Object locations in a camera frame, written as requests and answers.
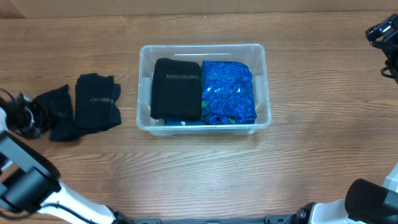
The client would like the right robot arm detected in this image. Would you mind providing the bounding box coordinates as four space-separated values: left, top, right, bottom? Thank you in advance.
283 14 397 224

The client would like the clear plastic storage bin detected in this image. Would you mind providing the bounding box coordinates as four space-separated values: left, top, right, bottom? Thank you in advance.
136 44 272 136

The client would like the dark blue denim cloth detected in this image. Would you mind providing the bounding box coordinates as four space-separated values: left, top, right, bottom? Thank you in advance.
164 119 206 126

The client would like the black cloth with tape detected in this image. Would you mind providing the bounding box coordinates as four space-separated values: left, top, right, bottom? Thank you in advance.
75 73 121 135

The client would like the blue sparkly cloth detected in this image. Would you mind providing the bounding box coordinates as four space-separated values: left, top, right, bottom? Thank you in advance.
201 60 257 125

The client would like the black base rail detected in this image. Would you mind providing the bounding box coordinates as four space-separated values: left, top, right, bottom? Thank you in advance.
131 215 296 224

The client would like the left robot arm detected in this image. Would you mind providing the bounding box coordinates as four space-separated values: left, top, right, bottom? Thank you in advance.
1 93 131 224

